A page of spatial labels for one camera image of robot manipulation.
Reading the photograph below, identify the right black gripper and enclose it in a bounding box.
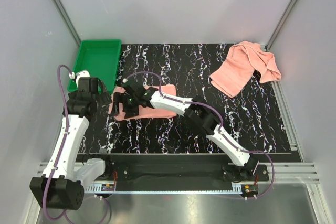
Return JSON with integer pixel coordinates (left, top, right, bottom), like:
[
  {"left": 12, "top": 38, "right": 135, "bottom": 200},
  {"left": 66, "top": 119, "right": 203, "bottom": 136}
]
[{"left": 110, "top": 92, "right": 140, "bottom": 120}]

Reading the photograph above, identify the pink striped towel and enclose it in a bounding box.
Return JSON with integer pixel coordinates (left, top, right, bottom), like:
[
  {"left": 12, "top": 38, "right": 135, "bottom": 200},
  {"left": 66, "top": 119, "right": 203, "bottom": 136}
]
[{"left": 108, "top": 84, "right": 178, "bottom": 121}]

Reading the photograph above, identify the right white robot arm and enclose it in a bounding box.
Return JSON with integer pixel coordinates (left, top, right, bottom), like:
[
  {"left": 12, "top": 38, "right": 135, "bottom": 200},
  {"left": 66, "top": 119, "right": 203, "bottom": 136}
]
[{"left": 112, "top": 80, "right": 259, "bottom": 180}]

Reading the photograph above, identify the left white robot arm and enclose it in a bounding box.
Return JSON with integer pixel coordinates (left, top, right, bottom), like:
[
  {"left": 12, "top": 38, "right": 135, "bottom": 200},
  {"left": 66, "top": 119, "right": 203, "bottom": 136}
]
[{"left": 29, "top": 70, "right": 113, "bottom": 210}]

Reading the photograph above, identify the green plastic tray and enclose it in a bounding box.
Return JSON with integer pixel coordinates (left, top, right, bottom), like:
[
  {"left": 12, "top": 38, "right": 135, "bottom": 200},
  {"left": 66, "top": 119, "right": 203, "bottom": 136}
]
[{"left": 73, "top": 39, "right": 121, "bottom": 94}]

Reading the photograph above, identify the crumpled pink towel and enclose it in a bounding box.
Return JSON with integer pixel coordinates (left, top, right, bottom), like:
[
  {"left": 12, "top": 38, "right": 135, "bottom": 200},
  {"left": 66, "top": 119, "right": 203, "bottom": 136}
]
[{"left": 210, "top": 41, "right": 282, "bottom": 98}]

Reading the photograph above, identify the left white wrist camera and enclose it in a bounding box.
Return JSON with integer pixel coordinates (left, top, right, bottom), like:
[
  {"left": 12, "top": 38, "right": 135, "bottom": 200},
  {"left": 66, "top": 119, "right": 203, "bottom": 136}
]
[{"left": 69, "top": 70, "right": 90, "bottom": 85}]

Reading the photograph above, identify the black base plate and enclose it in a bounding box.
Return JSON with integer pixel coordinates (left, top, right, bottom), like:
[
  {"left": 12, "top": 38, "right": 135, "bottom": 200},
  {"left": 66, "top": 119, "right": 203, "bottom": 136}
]
[{"left": 83, "top": 153, "right": 268, "bottom": 192}]

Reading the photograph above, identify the white slotted cable duct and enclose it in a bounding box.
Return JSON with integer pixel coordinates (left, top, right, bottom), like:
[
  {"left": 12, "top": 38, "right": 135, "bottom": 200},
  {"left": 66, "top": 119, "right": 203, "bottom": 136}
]
[{"left": 85, "top": 183, "right": 116, "bottom": 194}]

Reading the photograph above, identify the aluminium frame rail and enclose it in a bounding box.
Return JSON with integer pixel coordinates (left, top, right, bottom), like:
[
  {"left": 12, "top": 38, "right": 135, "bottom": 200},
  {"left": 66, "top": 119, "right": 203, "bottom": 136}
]
[{"left": 267, "top": 163, "right": 321, "bottom": 183}]

